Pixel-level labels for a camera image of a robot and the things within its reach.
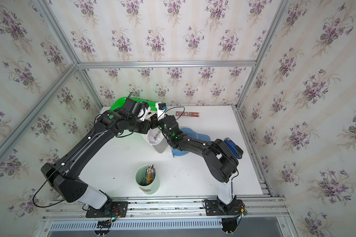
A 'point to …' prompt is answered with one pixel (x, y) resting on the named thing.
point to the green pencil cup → (152, 188)
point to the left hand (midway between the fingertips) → (152, 128)
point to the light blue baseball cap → (177, 152)
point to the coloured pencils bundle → (150, 176)
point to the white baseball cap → (156, 138)
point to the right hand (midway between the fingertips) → (150, 112)
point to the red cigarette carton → (187, 114)
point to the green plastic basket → (118, 103)
